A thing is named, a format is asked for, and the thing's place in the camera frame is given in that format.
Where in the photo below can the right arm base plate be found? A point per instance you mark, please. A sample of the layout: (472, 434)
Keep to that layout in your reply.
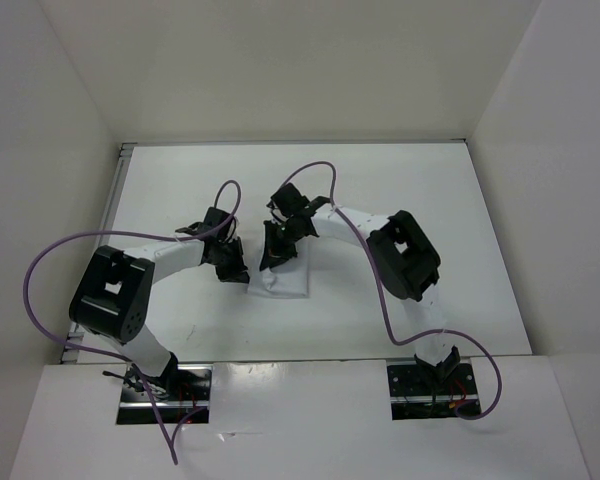
(412, 399)

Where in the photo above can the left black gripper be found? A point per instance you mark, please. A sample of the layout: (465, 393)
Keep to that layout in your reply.
(238, 271)

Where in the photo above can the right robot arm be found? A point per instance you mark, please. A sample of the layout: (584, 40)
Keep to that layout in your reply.
(403, 258)

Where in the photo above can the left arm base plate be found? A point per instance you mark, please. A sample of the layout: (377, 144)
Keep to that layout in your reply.
(189, 403)

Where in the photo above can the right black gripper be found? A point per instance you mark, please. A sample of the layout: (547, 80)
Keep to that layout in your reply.
(273, 251)

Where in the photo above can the white skirt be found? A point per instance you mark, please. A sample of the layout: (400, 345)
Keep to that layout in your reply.
(288, 281)

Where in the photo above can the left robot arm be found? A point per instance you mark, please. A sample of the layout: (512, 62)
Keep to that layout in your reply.
(113, 296)

